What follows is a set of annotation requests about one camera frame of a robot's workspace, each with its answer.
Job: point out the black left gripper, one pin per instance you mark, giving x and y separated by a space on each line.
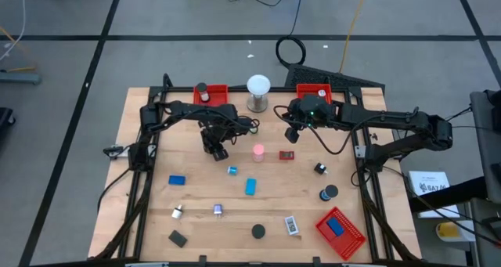
215 138

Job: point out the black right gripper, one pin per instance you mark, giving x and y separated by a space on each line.
293 136

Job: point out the pink hourglass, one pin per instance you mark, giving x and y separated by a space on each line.
258 149

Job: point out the black wall charger cube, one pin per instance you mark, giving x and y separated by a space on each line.
319 168

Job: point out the black capped white sand hourglass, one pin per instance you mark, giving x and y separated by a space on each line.
202 87

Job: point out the pink white wall charger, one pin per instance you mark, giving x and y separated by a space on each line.
321 92

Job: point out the teal rectangular eraser block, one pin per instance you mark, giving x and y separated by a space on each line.
250 186

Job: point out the white small digital clock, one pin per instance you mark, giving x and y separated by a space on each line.
291 225

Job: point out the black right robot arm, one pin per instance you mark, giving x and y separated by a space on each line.
391 120

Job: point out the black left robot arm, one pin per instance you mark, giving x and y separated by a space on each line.
195 110

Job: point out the red small digital clock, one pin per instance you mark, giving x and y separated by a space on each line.
286 155

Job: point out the small red plastic basket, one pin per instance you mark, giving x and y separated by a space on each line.
219 94
307 91

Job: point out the white lamp steel base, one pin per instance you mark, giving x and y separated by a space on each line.
258 85

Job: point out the black perforated floor mat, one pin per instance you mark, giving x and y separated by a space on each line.
325 77

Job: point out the large orange sand hourglass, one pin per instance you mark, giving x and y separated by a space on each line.
258 231

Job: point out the black rectangular box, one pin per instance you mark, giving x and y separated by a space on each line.
178 239

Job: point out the large red perforated basket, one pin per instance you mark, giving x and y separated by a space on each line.
348 243

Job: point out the white printed cardboard box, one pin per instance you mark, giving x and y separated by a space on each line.
428 179

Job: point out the black metal beam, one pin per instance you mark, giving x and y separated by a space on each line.
450 194

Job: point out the yellow white plastic object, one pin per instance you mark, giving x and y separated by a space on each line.
448 231

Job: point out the grey side cart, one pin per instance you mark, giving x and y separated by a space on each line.
487 141

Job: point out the grey metal floor bar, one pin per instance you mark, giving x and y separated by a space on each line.
19 78

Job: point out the black floor object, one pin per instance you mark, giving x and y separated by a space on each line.
6 118

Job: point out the teal white wall charger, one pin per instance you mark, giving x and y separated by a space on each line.
232 170

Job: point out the black aluminium table frame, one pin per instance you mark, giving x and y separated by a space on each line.
282 89

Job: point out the white metal bracket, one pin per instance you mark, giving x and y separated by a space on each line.
360 151

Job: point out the purple white wall charger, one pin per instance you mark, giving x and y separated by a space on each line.
218 209

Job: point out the white grey wall charger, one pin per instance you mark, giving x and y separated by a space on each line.
177 213

